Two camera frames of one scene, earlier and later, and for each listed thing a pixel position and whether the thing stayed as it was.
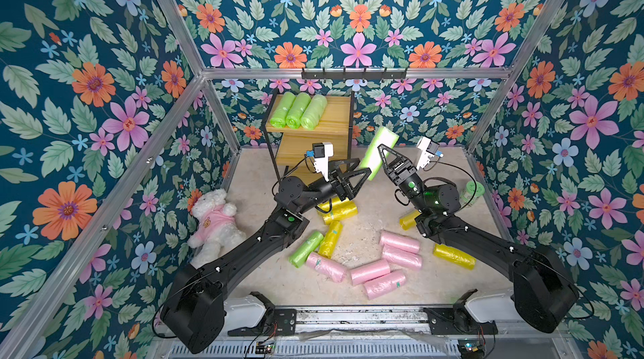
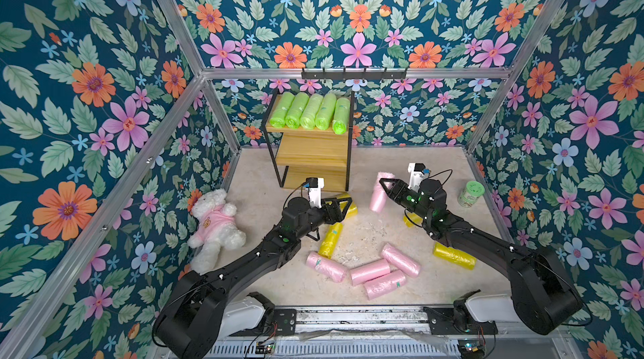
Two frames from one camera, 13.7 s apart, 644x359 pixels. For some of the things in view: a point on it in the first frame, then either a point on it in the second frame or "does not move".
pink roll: [361, 273] does not move
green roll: [315, 109] does not move
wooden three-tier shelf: [289, 146] does not move
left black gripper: [336, 179] -> [334, 216]
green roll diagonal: [278, 117] does not move
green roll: [371, 159] -> [325, 111]
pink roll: [398, 241] -> [379, 198]
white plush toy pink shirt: [216, 230] does not move
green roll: [295, 113] does not move
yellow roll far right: [454, 256] does not move
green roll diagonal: [309, 246] -> [341, 116]
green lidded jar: [473, 189] does not move
